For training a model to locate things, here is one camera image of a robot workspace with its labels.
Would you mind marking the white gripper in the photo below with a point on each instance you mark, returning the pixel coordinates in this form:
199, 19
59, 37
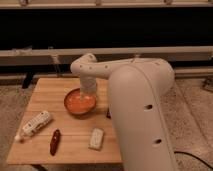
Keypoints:
88, 85

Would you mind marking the orange ceramic bowl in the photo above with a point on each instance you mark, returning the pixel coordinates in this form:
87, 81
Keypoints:
75, 106

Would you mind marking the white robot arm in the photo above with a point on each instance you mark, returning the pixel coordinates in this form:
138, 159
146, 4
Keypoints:
135, 87

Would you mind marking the white rectangular sponge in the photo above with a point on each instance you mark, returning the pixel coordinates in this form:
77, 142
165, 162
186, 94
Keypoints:
96, 139

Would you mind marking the wooden table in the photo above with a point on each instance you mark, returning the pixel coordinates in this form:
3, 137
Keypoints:
73, 147

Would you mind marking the white plastic bottle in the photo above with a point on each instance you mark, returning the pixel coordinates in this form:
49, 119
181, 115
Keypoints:
33, 126

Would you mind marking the dark red snack bar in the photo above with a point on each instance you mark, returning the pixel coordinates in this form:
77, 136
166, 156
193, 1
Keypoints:
54, 142

